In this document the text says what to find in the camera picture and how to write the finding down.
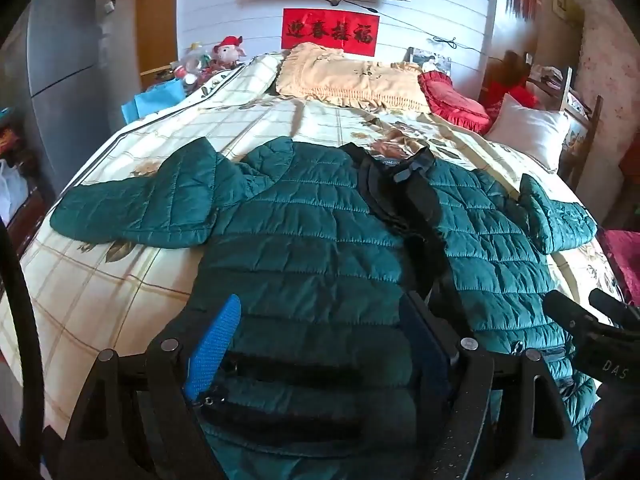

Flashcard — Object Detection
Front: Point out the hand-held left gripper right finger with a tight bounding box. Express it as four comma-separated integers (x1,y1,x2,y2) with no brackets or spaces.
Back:
400,291,586,480

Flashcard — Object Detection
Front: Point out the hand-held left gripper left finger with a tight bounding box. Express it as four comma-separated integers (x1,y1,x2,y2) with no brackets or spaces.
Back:
47,294,242,480

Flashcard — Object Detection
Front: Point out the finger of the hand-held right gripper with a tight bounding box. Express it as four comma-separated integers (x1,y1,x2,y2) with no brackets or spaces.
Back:
542,290,603,333
588,287,640,330

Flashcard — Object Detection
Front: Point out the green quilted jacket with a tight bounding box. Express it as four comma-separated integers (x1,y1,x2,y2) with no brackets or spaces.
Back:
50,136,601,480

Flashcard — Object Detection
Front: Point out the maroon cloth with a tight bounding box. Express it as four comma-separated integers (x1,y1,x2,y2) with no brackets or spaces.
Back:
597,229,640,306

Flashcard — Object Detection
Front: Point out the floral bed sheet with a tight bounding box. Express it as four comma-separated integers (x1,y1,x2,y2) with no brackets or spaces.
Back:
0,52,626,441

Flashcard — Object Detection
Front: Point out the wooden chair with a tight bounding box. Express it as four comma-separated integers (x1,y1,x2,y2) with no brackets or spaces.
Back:
525,65,603,186

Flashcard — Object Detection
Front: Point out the white pillow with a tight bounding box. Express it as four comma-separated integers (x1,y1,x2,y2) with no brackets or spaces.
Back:
484,93,572,173

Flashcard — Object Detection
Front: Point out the red cloth bundle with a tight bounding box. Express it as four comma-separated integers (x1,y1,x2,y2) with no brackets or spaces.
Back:
487,52,541,121

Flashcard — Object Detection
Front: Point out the red heart pillow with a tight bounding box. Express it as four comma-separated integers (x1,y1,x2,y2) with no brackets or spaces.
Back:
419,71,493,135

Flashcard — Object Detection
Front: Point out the blue paper bag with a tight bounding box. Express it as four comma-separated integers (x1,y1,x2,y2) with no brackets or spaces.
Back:
121,80,187,123

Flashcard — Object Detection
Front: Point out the white plastic bag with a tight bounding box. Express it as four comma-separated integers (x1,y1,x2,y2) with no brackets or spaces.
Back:
0,159,30,223

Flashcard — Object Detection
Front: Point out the beige frilled pillow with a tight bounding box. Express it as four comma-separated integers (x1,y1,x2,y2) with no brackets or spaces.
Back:
275,42,432,113

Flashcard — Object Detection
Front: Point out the pile of packaged goods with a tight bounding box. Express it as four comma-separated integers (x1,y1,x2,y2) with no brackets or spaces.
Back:
170,42,216,86

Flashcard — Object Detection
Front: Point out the framed photo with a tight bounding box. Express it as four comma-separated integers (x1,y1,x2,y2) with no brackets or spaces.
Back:
407,46,452,75

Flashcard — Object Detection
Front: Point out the plush toy with red hat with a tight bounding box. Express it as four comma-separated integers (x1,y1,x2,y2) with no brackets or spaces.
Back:
212,36,247,68

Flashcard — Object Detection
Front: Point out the grey refrigerator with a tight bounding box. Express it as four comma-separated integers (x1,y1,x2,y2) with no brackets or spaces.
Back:
25,0,143,181

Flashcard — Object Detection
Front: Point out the wooden door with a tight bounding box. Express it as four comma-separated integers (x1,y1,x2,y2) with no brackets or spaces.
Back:
137,0,179,88

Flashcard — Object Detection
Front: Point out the wall power cable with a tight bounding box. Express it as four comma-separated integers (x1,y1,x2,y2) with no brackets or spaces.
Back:
365,7,458,48

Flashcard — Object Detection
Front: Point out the red wall banner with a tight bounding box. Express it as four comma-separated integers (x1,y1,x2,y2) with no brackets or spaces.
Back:
281,8,380,57

